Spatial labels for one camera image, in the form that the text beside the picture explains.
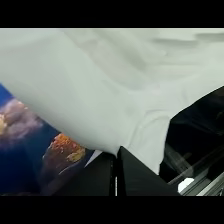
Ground white T-shirt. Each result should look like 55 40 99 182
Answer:
0 28 224 176

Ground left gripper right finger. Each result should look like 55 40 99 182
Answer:
116 146 181 197

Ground silver frame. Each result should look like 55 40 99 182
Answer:
164 144 224 197

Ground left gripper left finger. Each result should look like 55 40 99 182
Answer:
61 151 117 197

